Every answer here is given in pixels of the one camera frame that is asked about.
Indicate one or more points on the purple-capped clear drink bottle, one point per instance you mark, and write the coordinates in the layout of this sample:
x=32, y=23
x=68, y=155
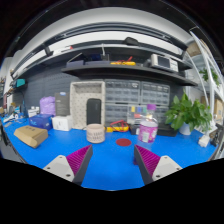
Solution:
x=148, y=131

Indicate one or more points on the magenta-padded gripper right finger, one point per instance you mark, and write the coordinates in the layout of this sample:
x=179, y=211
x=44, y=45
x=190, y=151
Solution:
x=165, y=166

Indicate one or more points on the black box with white label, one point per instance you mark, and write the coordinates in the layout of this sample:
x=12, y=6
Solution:
x=134, y=129

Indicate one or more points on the flat round red coaster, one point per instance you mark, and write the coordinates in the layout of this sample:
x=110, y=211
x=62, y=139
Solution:
x=123, y=142

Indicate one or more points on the green potted plant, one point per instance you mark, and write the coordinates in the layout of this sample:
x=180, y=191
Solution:
x=188, y=113

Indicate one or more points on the purple bag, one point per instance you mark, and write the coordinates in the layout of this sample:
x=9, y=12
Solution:
x=47, y=106

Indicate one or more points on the beige perforated tray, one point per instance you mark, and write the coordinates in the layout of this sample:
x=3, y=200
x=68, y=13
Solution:
x=78, y=106

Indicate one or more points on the dark grey standing box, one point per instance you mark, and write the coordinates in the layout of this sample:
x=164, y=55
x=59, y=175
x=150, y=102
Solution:
x=62, y=104

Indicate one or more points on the white power adapter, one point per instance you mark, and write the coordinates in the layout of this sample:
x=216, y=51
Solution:
x=204, y=141

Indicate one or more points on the clear organiser box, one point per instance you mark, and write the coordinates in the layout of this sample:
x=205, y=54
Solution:
x=133, y=115

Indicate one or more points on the black flat case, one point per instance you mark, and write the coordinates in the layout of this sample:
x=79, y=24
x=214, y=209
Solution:
x=167, y=130

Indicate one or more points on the white metal rack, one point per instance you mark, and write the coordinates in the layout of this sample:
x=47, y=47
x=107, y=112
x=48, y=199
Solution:
x=210, y=83

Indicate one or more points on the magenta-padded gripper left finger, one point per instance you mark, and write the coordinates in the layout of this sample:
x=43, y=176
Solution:
x=60, y=166

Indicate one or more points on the black rectangular device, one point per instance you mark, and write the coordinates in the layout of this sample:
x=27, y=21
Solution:
x=93, y=111

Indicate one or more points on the brown cardboard box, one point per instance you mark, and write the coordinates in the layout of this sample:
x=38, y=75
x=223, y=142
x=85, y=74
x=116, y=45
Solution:
x=30, y=136

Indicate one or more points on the beige patterned mug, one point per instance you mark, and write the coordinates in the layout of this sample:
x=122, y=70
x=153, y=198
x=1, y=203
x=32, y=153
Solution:
x=95, y=134

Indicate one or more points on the blue box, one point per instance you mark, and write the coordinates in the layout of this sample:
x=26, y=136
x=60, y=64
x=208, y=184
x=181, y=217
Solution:
x=40, y=121

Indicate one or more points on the small white box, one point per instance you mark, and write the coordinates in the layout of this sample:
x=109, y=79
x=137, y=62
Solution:
x=33, y=112

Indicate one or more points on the teal object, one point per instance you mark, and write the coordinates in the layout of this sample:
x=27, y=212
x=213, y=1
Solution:
x=20, y=82

